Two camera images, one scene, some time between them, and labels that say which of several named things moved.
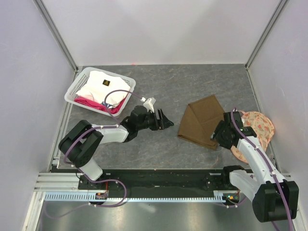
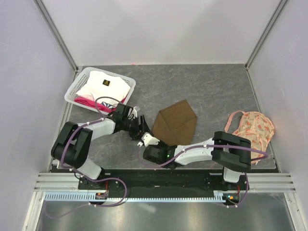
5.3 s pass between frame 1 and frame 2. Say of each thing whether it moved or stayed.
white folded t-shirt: stayed
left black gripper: moved
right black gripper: moved
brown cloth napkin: moved
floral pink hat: stayed
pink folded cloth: stayed
